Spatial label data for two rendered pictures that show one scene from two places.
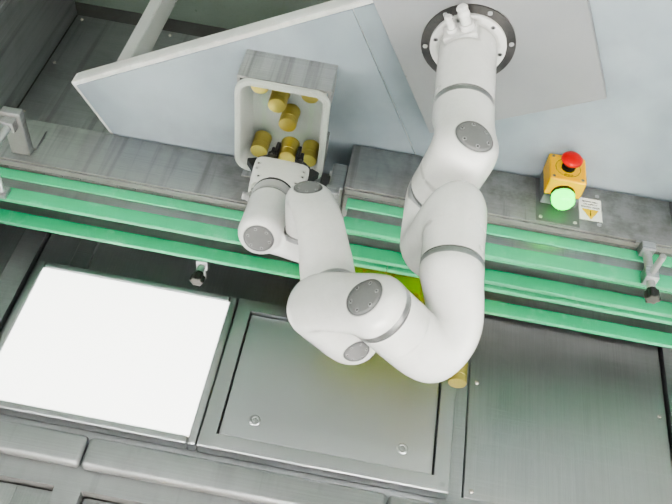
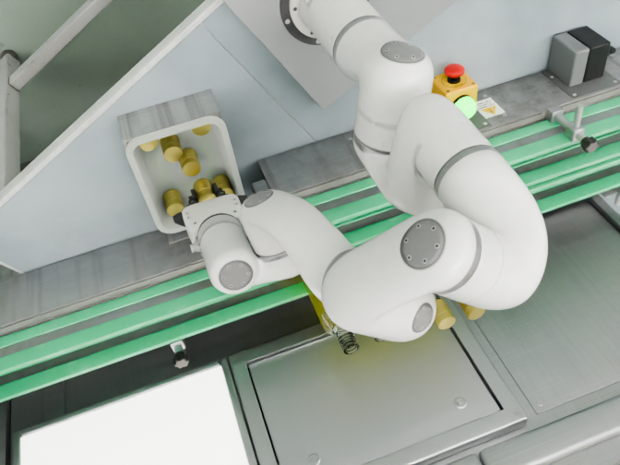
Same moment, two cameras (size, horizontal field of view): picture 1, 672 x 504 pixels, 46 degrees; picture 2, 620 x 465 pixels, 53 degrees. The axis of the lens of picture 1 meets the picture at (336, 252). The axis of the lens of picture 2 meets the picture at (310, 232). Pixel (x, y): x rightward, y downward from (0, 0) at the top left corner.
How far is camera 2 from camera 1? 0.40 m
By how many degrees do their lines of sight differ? 11
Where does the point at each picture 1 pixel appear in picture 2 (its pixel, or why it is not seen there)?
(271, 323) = (270, 362)
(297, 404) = (342, 420)
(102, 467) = not seen: outside the picture
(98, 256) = (69, 396)
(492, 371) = not seen: hidden behind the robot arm
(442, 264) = (468, 172)
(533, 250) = not seen: hidden behind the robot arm
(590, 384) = (562, 257)
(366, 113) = (256, 124)
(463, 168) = (411, 86)
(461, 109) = (371, 38)
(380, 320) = (459, 256)
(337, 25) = (193, 47)
